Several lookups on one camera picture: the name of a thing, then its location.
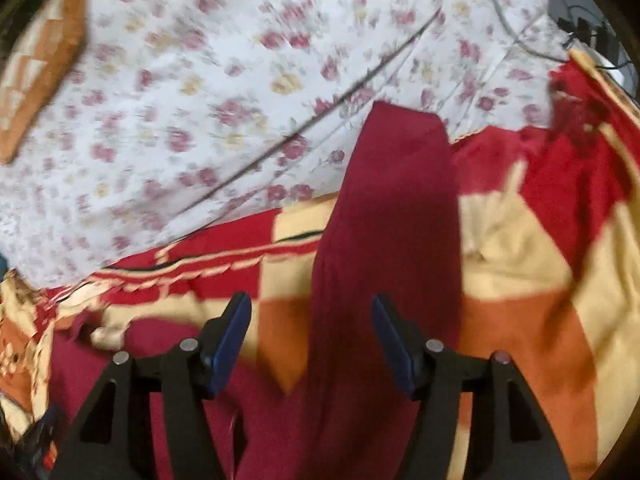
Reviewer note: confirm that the black power plug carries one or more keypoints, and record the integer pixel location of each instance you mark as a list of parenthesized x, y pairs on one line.
[(582, 27)]

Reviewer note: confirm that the maroon garment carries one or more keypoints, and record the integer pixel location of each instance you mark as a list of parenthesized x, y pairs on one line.
[(390, 210)]

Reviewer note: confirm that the white floral bedsheet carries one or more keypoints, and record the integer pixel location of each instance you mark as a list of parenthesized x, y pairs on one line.
[(200, 85)]

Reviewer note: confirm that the red orange cream printed blanket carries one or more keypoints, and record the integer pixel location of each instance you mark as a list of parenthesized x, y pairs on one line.
[(525, 260)]

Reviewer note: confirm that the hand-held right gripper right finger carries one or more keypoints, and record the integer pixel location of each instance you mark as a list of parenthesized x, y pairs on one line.
[(395, 345)]

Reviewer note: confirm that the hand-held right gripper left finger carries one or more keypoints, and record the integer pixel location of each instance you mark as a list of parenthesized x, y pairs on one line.
[(232, 340)]

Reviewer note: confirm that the orange checkered cushion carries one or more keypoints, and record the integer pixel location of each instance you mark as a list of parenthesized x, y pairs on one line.
[(50, 60)]

